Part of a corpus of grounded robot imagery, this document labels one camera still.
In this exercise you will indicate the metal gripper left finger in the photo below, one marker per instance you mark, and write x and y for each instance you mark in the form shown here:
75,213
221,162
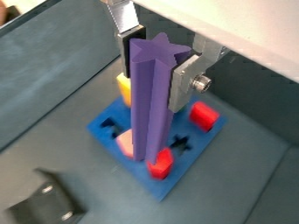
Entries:
121,13

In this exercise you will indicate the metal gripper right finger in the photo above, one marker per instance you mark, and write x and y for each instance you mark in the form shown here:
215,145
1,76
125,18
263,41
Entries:
188,75

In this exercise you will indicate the purple star-shaped prism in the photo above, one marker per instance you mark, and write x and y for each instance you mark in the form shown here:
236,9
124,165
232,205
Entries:
153,57

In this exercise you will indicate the black curved fixture stand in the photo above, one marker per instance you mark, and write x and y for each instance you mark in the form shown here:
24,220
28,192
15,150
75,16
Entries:
51,205

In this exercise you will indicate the short red rounded block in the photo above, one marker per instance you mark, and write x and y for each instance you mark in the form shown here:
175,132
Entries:
203,116

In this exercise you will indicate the yellow arch block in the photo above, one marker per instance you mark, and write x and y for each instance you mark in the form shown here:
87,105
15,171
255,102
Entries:
124,87

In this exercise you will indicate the blue shape-sorter base block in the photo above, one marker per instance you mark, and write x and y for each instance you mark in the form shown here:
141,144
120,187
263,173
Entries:
187,142

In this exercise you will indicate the red triangular prism peg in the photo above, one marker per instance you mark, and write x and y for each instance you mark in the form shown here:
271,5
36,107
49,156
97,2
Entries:
124,143

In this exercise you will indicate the tall red hexagonal prism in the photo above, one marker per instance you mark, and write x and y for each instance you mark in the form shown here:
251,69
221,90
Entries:
160,169

